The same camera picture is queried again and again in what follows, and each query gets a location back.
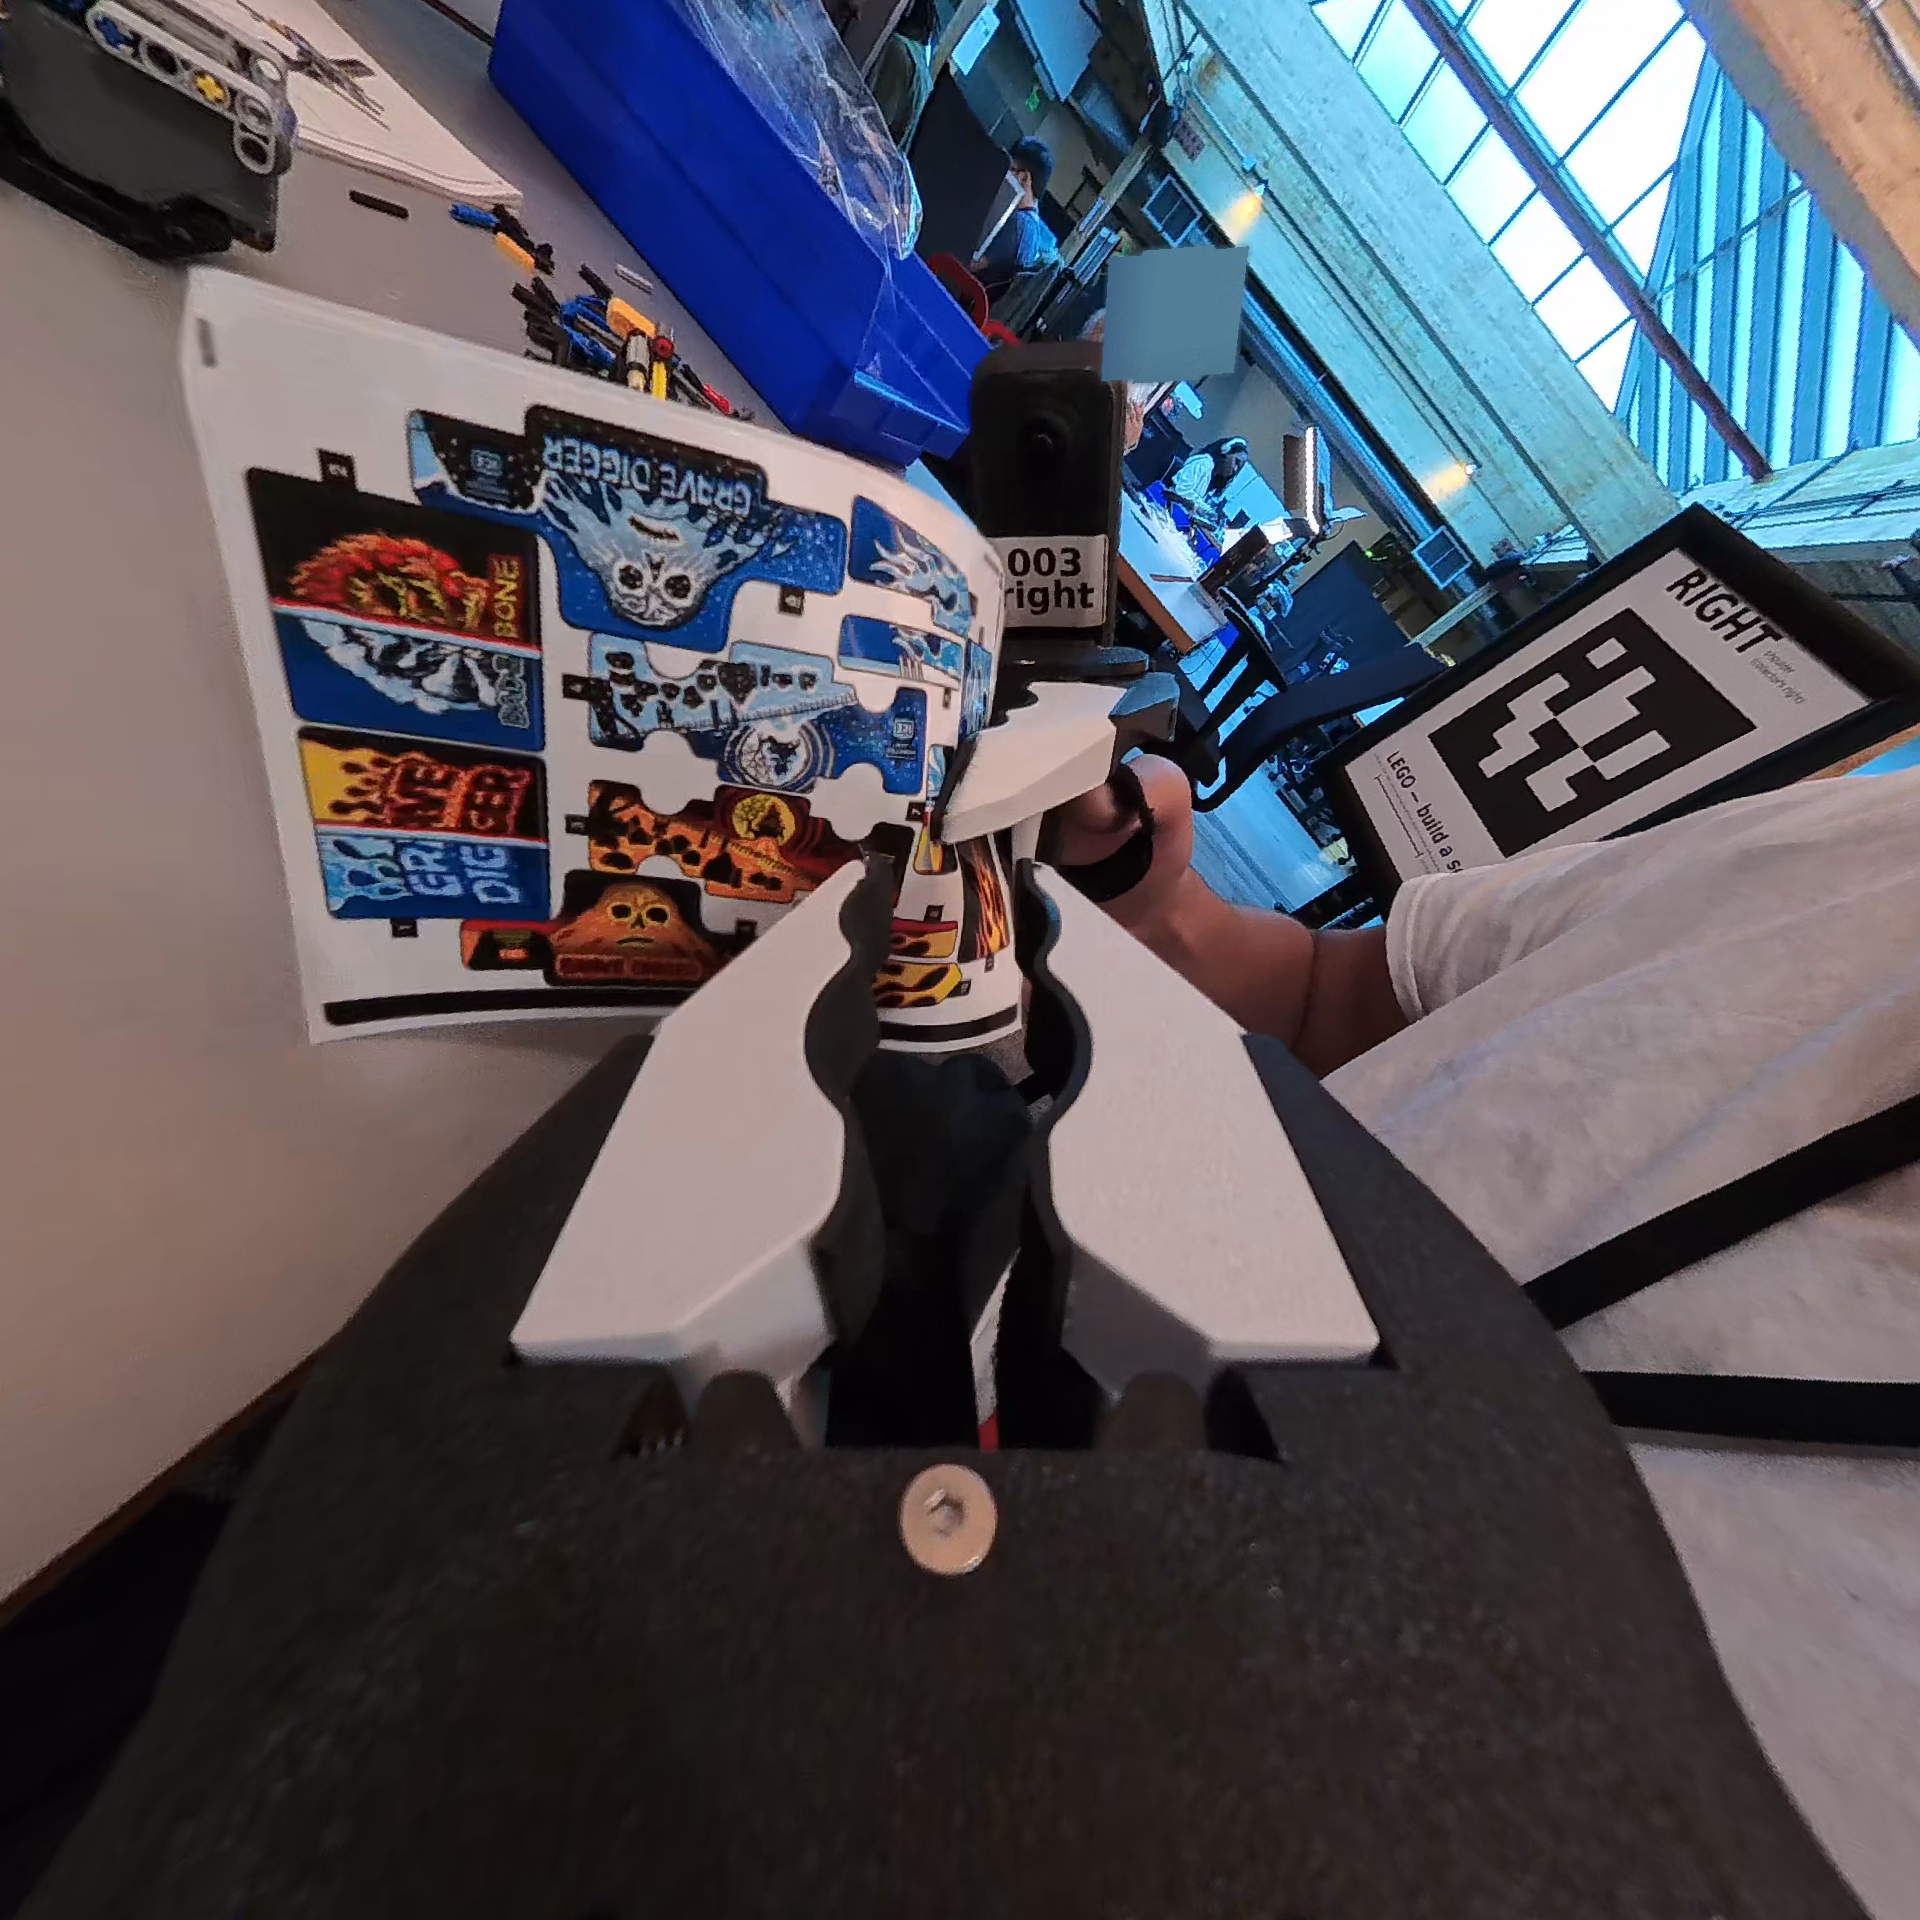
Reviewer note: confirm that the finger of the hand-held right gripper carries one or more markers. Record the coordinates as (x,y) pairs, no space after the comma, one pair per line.
(1038,770)

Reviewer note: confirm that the short black lego beam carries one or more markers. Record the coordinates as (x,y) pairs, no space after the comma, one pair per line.
(380,204)

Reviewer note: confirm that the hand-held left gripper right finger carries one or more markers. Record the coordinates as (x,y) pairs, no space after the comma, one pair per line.
(1201,1200)

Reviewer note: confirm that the colourful lego sticker sheet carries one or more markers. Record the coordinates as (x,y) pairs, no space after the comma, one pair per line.
(451,676)

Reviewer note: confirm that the blue plastic bin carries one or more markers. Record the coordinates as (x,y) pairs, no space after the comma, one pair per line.
(672,199)

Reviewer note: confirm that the black office chair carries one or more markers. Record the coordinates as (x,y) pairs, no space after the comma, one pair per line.
(1321,662)

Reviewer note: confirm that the person's right hand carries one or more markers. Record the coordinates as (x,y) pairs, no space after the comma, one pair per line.
(1201,903)

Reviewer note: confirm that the person's white shirt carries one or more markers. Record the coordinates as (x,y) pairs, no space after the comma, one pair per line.
(1731,1580)

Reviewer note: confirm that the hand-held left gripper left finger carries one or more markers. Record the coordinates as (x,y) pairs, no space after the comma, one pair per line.
(692,1200)

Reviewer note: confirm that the person's right forearm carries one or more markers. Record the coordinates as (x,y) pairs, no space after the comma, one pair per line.
(1345,999)

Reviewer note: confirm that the black lego model chassis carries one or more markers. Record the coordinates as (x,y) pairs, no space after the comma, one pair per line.
(133,167)

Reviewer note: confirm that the black framed marker sign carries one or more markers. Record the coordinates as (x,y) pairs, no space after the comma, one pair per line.
(1589,721)

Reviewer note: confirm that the clear plastic bag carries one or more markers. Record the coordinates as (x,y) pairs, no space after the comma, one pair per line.
(810,106)

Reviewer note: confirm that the white instruction booklet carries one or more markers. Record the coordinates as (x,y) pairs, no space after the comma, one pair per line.
(392,142)

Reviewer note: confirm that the pile of small lego pieces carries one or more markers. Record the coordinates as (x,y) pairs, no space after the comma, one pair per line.
(599,320)

